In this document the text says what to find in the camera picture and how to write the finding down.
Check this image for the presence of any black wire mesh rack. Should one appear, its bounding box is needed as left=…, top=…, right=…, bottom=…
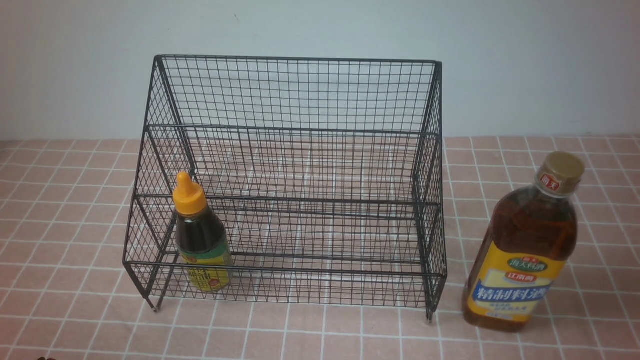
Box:
left=122, top=54, right=448, bottom=321

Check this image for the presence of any large amber cooking wine bottle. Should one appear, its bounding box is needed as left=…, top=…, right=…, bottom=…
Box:
left=461, top=151, right=585, bottom=333

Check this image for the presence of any small dark sauce bottle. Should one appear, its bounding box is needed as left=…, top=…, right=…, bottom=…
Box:
left=173, top=171, right=234, bottom=293

